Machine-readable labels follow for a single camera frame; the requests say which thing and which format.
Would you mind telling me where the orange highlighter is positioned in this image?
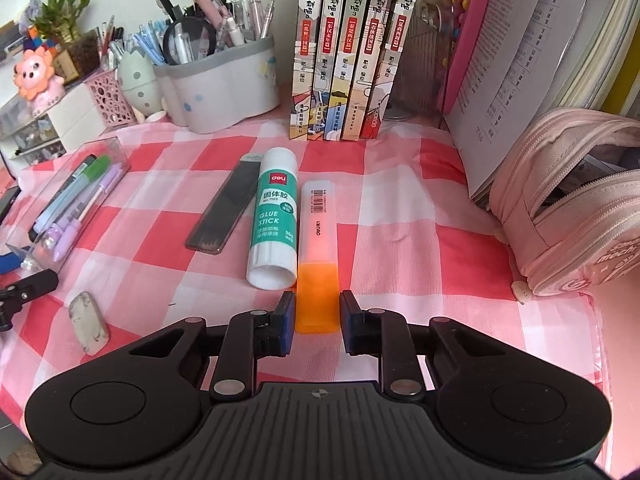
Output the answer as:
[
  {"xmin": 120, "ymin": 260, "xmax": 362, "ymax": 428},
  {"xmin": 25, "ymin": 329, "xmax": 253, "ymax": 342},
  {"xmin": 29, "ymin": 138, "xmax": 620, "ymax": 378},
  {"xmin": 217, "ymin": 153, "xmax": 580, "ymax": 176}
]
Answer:
[{"xmin": 295, "ymin": 180, "xmax": 341, "ymax": 335}]

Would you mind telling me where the white eraser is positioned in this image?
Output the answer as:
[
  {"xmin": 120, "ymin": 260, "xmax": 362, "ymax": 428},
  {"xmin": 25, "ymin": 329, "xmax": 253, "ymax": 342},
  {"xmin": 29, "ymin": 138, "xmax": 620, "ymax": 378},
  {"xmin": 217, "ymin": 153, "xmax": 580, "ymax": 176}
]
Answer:
[{"xmin": 67, "ymin": 291, "xmax": 110, "ymax": 356}]

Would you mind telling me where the clear plastic storage box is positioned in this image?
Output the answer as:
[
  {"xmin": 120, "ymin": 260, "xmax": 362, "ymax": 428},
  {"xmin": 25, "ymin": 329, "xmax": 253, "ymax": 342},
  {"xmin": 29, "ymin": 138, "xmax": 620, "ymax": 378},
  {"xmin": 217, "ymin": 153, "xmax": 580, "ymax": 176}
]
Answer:
[{"xmin": 5, "ymin": 135, "xmax": 132, "ymax": 273}]

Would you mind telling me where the open white paper book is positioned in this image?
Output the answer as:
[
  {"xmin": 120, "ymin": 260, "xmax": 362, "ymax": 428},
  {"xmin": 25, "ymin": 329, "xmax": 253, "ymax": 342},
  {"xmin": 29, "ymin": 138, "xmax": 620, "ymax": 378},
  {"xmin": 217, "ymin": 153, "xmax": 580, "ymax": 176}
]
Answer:
[{"xmin": 442, "ymin": 0, "xmax": 640, "ymax": 206}]

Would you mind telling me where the clear plastic drawer box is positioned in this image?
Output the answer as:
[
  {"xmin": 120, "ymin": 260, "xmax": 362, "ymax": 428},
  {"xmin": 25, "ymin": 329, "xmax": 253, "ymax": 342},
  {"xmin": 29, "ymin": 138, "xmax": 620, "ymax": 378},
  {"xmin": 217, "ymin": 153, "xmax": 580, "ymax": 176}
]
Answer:
[{"xmin": 0, "ymin": 95, "xmax": 41, "ymax": 138}]

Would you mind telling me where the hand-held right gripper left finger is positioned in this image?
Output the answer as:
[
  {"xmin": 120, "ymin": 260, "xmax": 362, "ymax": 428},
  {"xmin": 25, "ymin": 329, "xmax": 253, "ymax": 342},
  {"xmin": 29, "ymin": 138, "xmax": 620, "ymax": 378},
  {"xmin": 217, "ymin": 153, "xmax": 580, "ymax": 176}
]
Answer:
[{"xmin": 127, "ymin": 290, "xmax": 297, "ymax": 403}]

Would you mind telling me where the dark pencil lead case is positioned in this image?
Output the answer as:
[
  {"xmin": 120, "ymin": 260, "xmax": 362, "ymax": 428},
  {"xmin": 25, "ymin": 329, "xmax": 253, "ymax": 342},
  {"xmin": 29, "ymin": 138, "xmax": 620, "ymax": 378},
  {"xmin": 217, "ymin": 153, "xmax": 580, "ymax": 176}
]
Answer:
[{"xmin": 185, "ymin": 154, "xmax": 263, "ymax": 256}]

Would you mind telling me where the thin purple pen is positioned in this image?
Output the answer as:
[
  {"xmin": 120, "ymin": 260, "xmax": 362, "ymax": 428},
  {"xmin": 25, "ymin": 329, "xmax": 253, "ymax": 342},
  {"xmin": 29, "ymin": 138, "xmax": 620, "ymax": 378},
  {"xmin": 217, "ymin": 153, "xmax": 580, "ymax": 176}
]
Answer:
[{"xmin": 75, "ymin": 165, "xmax": 123, "ymax": 226}]

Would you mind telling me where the red white checkered tablecloth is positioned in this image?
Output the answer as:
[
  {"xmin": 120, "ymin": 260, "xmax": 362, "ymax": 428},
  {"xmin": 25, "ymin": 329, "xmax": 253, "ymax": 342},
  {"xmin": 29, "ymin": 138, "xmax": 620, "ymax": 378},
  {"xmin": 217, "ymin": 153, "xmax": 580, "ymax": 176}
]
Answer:
[{"xmin": 0, "ymin": 120, "xmax": 608, "ymax": 461}]

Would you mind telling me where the green bamboo plant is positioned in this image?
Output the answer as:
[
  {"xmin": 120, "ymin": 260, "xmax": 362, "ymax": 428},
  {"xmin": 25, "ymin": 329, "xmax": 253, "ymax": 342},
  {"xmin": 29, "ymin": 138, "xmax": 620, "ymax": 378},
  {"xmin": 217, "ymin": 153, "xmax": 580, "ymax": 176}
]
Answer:
[{"xmin": 30, "ymin": 0, "xmax": 93, "ymax": 43}]

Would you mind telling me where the pink perforated pen holder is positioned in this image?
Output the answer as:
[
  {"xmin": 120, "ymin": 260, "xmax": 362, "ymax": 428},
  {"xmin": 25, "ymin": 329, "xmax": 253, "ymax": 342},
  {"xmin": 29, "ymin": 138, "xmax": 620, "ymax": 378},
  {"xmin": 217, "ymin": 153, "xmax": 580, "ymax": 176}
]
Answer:
[{"xmin": 85, "ymin": 71, "xmax": 138, "ymax": 127}]

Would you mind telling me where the green marker pen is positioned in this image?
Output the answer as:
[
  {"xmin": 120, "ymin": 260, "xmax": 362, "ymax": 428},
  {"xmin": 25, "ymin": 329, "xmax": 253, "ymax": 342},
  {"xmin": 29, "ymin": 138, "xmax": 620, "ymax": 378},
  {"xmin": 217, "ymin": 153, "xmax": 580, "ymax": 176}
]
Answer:
[{"xmin": 87, "ymin": 155, "xmax": 113, "ymax": 191}]

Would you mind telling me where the black smartphone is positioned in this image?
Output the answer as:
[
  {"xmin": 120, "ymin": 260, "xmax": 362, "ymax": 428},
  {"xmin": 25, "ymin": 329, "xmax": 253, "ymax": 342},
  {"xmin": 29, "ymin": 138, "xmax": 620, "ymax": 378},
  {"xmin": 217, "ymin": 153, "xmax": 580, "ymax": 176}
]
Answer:
[{"xmin": 0, "ymin": 187, "xmax": 22, "ymax": 226}]

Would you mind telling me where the black magnifying glass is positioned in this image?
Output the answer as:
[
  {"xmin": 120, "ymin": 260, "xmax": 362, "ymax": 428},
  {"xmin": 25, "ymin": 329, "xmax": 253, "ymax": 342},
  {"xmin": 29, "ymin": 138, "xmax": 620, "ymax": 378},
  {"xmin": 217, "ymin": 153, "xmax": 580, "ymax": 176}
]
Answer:
[{"xmin": 162, "ymin": 17, "xmax": 218, "ymax": 66}]

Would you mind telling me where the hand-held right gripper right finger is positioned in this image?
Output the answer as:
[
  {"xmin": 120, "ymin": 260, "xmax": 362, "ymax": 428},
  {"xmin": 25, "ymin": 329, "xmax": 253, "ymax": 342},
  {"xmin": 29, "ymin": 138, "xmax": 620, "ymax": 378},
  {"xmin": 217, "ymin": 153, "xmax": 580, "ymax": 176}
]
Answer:
[{"xmin": 339, "ymin": 289, "xmax": 508, "ymax": 403}]

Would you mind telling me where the egg-shaped pen holder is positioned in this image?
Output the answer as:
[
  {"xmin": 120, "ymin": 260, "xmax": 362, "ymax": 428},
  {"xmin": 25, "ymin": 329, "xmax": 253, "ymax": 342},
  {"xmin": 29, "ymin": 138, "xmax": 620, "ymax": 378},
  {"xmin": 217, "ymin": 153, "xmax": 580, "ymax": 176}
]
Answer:
[{"xmin": 117, "ymin": 47, "xmax": 168, "ymax": 123}]

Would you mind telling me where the pink lion toy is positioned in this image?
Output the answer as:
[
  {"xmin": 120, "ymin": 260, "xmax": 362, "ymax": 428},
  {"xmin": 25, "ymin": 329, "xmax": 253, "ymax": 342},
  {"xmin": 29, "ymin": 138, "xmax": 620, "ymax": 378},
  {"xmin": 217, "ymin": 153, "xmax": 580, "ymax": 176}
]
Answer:
[{"xmin": 12, "ymin": 49, "xmax": 66, "ymax": 111}]

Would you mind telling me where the colourful puzzle cube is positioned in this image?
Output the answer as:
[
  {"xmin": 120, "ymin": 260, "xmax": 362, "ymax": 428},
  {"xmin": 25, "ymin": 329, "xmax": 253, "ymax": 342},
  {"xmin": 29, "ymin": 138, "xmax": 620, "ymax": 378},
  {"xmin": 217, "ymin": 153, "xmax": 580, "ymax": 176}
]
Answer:
[{"xmin": 25, "ymin": 27, "xmax": 53, "ymax": 53}]

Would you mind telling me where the glass plant vase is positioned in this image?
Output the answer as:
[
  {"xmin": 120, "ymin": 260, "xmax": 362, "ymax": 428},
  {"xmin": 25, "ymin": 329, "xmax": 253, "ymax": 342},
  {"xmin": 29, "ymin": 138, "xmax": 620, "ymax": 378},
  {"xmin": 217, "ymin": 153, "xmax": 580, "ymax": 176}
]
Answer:
[{"xmin": 52, "ymin": 30, "xmax": 101, "ymax": 83}]

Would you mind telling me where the white desktop drawer organizer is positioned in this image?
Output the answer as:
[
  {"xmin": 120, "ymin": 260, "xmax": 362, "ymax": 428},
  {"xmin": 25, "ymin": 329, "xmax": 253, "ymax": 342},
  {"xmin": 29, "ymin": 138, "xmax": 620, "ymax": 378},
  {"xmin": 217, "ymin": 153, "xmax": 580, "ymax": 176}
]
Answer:
[{"xmin": 0, "ymin": 82, "xmax": 108, "ymax": 166}]

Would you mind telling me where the white green glue stick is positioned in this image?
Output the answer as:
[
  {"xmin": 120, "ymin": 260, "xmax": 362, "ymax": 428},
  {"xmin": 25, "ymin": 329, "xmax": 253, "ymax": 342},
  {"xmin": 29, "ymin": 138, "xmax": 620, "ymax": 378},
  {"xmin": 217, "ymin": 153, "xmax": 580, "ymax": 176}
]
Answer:
[{"xmin": 246, "ymin": 147, "xmax": 299, "ymax": 291}]

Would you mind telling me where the grey flower-shaped pen holder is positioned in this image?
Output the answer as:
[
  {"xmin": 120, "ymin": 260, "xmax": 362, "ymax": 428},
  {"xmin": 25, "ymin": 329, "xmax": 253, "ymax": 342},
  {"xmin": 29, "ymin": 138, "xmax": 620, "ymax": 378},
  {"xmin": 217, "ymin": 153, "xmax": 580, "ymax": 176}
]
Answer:
[{"xmin": 152, "ymin": 35, "xmax": 281, "ymax": 133}]

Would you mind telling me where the clear acrylic bookend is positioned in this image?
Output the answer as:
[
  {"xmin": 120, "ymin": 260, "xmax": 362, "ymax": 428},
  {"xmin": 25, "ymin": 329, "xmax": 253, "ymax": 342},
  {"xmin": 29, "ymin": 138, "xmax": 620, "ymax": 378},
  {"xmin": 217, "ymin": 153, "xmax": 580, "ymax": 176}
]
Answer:
[{"xmin": 385, "ymin": 0, "xmax": 453, "ymax": 121}]

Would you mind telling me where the purple cartoon pen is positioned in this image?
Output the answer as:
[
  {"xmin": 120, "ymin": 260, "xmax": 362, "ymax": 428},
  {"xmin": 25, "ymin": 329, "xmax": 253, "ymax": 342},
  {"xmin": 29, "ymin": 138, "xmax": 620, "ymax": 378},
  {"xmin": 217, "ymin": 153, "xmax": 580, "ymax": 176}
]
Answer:
[{"xmin": 42, "ymin": 220, "xmax": 81, "ymax": 261}]

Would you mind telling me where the light blue pen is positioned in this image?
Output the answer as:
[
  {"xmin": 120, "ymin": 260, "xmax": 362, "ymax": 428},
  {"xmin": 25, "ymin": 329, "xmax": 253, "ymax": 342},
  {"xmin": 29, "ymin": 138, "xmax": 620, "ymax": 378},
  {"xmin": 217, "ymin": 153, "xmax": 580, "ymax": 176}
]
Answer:
[{"xmin": 34, "ymin": 185, "xmax": 81, "ymax": 233}]

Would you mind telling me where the pink pencil case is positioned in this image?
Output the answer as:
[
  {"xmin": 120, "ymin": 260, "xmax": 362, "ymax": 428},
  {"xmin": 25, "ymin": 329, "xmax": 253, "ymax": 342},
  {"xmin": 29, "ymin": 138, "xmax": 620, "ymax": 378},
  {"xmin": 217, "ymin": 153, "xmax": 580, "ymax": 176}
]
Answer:
[{"xmin": 489, "ymin": 107, "xmax": 640, "ymax": 301}]

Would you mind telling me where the black cap marker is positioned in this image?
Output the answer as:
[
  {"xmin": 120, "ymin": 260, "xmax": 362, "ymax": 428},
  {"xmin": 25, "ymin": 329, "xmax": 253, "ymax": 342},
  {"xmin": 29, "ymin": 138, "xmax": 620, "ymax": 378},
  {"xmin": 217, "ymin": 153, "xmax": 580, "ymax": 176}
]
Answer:
[{"xmin": 27, "ymin": 155, "xmax": 98, "ymax": 243}]

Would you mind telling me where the bundle of assorted pens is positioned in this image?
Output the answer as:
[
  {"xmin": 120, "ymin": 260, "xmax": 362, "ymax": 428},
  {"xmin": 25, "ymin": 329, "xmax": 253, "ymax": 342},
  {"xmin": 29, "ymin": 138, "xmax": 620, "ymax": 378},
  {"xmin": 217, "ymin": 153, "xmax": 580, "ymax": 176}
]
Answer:
[
  {"xmin": 122, "ymin": 22, "xmax": 166, "ymax": 61},
  {"xmin": 97, "ymin": 15, "xmax": 126, "ymax": 73},
  {"xmin": 155, "ymin": 0, "xmax": 276, "ymax": 66}
]

